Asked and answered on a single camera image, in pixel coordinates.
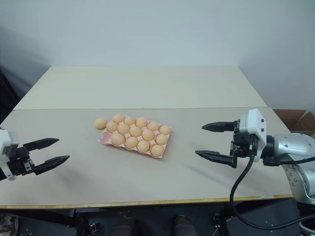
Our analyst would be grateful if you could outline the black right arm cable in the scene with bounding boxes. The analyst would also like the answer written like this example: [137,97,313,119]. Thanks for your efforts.
[229,147,315,231]

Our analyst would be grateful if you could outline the floral patterned cloth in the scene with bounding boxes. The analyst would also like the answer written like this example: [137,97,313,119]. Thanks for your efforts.
[0,212,20,235]

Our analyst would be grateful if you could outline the black white rounded robot body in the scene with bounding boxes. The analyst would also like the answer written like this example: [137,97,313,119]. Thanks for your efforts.
[298,213,315,236]

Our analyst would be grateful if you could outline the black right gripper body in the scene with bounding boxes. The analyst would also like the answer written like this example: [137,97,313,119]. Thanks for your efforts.
[229,119,256,169]

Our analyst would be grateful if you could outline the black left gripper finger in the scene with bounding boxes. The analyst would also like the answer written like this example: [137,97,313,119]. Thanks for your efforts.
[23,138,60,152]
[32,155,70,176]

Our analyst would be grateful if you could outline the dark rounded brown shape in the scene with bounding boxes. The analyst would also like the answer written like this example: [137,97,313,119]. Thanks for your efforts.
[173,213,195,236]

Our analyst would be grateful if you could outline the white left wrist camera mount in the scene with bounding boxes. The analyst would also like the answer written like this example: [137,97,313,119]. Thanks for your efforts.
[0,128,20,182]

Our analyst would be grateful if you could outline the brown cardboard box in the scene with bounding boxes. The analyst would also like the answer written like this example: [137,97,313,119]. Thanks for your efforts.
[273,108,315,139]

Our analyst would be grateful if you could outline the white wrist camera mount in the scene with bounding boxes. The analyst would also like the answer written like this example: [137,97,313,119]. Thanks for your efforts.
[239,108,268,163]
[0,128,20,182]

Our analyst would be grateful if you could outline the black table frame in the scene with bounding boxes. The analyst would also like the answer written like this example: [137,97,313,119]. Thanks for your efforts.
[0,198,302,236]

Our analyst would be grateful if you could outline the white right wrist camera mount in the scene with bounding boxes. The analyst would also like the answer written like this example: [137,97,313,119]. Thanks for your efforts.
[239,108,268,163]

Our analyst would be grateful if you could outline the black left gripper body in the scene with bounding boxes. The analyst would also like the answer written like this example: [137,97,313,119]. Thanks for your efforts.
[6,147,38,176]

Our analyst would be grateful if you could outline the dark panel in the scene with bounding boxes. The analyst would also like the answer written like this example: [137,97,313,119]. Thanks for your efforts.
[0,62,34,123]

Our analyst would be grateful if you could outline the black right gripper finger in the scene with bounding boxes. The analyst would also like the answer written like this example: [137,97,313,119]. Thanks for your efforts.
[194,149,233,168]
[201,119,236,135]

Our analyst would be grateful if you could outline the pink egg tray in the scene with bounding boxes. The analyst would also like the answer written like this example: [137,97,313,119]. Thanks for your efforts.
[97,115,172,160]

